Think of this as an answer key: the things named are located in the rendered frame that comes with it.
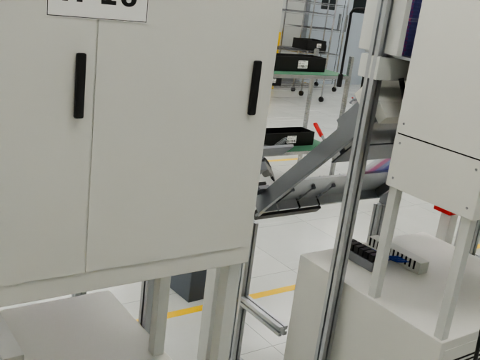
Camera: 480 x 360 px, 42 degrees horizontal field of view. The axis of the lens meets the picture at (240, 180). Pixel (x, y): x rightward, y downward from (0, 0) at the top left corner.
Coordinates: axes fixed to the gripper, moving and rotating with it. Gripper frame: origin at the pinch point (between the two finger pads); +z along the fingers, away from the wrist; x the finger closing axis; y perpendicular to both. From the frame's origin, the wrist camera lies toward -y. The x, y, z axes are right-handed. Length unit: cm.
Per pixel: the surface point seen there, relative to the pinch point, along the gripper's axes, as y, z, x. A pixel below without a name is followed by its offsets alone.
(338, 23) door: 435, -477, -641
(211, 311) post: 12, 46, 36
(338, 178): -20.3, 10.9, -21.0
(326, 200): -3.5, 13.3, -26.9
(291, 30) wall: 452, -468, -541
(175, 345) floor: 60, 48, 29
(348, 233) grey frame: -47, 42, 12
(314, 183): -18.3, 10.9, -9.7
